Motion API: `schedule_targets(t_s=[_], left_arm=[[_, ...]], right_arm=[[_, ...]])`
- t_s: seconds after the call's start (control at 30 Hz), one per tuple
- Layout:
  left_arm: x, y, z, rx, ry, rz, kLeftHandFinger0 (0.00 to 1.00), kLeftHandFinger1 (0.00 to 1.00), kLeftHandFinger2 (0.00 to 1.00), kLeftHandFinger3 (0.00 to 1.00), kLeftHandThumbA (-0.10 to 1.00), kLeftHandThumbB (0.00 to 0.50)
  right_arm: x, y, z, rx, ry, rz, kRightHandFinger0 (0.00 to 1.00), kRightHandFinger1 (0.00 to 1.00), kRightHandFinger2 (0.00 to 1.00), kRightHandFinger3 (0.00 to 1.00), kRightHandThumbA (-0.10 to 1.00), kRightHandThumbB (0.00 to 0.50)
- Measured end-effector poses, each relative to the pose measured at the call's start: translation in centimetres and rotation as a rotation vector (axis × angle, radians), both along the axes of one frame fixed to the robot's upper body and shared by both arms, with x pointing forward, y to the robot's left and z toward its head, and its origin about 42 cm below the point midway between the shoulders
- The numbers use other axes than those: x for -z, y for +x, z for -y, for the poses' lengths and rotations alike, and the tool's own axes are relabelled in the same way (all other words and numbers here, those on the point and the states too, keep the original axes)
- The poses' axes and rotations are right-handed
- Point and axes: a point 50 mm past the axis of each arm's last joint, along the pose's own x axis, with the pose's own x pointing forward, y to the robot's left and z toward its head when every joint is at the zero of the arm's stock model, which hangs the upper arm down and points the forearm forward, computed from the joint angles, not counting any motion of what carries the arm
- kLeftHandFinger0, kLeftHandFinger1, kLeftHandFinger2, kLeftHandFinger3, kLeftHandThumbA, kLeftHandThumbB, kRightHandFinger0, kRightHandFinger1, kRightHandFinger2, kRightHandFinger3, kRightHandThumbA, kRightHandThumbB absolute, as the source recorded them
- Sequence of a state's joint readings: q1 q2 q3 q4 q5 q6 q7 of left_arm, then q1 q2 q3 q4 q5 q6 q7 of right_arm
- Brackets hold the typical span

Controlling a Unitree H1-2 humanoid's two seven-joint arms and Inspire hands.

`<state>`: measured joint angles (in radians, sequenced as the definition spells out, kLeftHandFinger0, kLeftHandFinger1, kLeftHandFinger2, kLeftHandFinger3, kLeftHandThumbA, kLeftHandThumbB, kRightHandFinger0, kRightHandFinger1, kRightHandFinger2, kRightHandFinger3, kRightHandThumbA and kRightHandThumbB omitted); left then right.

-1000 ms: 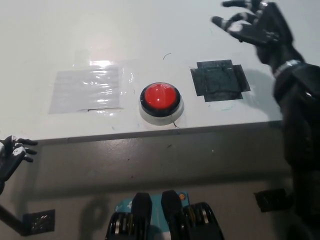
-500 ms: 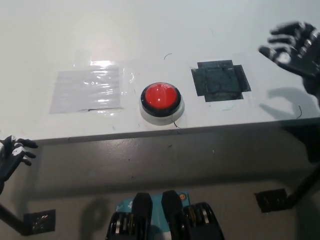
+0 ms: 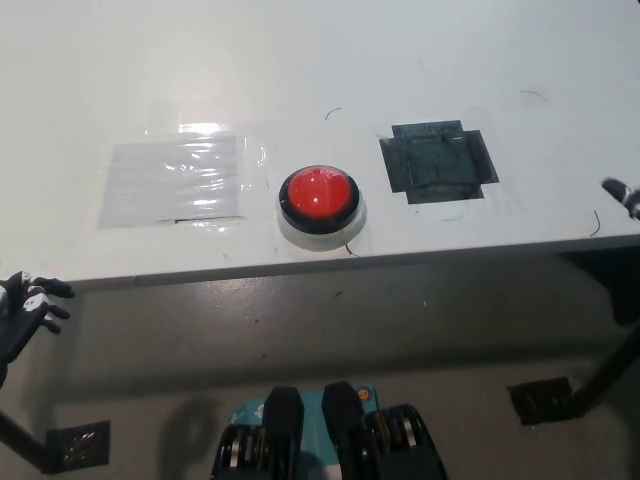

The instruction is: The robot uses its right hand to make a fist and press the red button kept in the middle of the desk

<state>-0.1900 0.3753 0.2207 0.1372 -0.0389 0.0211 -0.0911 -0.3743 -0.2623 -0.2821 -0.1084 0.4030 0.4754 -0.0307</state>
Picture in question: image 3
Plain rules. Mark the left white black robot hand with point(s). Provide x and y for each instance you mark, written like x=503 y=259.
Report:
x=22 y=315

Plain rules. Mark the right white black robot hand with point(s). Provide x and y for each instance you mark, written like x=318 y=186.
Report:
x=625 y=194

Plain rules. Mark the red dome push button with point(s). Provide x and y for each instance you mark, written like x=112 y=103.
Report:
x=319 y=196

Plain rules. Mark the black robot torso teal tops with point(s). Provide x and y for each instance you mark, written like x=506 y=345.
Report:
x=330 y=440

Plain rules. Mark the black table leg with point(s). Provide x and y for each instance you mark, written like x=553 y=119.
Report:
x=610 y=365
x=25 y=442

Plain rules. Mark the black floor tape patch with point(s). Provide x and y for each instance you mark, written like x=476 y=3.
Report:
x=80 y=446
x=545 y=401

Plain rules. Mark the black tape patch on table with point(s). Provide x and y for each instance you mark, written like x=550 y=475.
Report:
x=436 y=162

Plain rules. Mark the clear plastic taped sheet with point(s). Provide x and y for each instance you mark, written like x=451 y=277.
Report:
x=170 y=182

